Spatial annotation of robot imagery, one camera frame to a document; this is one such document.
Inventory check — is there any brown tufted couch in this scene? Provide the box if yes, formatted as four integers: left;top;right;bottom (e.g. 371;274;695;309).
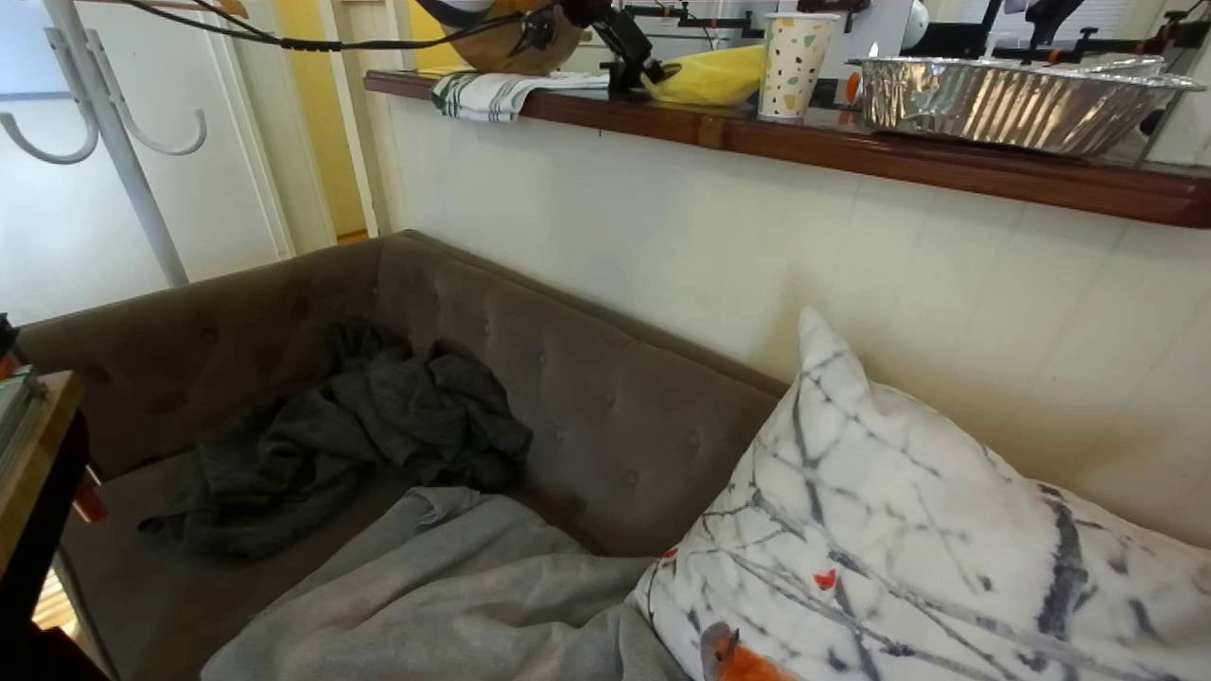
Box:
12;229;791;681

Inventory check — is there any wooden side table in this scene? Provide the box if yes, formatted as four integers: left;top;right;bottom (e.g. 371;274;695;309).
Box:
0;367;94;681

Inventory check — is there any small red item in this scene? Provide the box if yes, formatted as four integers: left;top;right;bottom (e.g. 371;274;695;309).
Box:
68;461;115;529

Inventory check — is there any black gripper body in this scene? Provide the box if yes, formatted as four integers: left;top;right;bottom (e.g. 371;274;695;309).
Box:
557;0;658;64

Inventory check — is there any yellow banana plush toy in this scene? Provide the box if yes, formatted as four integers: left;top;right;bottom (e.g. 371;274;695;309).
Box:
639;43;771;113

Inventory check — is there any striped white kitchen towel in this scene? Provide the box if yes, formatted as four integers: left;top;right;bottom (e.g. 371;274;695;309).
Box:
430;67;612;128

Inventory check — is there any aluminium foil tray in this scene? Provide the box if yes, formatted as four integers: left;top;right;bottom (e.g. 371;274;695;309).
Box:
844;50;1207;159

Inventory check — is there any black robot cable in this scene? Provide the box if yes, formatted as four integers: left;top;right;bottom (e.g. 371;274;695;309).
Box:
119;0;562;56

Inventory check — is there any light grey blanket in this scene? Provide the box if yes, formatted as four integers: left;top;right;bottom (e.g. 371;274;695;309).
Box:
198;483;694;681

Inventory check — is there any polka dot paper cup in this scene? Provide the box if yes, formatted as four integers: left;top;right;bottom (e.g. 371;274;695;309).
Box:
758;7;848;125

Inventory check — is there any dark grey crumpled cloth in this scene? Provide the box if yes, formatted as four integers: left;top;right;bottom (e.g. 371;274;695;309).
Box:
138;322;538;562

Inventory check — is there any white branch print pillow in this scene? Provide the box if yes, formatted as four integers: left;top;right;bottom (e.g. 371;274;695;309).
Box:
626;304;1211;681

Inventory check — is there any black stand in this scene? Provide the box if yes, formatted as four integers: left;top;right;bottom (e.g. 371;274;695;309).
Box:
1020;0;1091;60

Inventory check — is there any grey hook door handle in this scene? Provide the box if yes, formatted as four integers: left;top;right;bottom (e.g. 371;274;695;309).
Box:
80;26;213;162
0;26;104;171

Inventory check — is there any dark wooden shelf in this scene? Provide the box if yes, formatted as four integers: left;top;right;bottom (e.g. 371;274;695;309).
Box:
362;67;1211;230

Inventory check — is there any white door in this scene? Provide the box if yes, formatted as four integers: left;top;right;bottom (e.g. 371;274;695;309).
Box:
0;0;294;325

